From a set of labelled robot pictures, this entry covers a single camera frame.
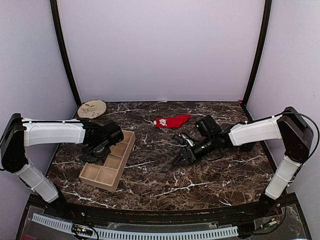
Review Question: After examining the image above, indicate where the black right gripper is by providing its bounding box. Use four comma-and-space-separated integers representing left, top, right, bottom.
171, 135, 216, 167

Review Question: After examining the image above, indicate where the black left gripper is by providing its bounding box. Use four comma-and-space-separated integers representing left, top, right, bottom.
81, 142, 111, 164

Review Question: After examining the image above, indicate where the red patterned sock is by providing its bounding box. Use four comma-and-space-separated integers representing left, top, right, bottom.
153, 114, 191, 128

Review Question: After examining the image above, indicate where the wooden compartment tray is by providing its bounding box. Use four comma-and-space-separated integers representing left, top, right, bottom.
79, 130, 136, 192

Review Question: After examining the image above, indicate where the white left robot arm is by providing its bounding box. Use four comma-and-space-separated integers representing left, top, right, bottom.
0, 113, 110, 218

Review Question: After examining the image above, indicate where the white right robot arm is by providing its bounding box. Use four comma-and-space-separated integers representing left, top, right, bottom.
171, 106, 316, 217

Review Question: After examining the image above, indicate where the dark blue mug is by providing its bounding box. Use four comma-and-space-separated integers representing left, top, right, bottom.
239, 142, 255, 152

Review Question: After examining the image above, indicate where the small green circuit board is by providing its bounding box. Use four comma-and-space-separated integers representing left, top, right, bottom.
71, 224, 94, 236

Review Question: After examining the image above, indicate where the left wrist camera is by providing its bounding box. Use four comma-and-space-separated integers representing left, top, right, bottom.
102, 121, 124, 146

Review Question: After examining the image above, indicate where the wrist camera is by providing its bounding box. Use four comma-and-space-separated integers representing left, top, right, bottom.
102, 121, 124, 146
174, 114, 222, 148

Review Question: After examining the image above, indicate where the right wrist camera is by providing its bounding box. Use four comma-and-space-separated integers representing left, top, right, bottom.
174, 114, 222, 148

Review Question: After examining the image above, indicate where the black front rail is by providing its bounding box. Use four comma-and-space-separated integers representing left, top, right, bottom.
20, 193, 302, 227

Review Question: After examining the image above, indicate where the white slotted cable duct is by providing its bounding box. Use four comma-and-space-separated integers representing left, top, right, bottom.
31, 213, 239, 240

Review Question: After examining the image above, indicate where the left black frame post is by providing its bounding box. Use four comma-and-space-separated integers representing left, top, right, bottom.
49, 0, 82, 107

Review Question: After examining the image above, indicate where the black frame post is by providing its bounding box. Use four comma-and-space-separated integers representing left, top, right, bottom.
242, 0, 273, 108
49, 0, 82, 107

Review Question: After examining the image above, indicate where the right black frame post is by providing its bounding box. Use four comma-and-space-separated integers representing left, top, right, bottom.
242, 0, 273, 108

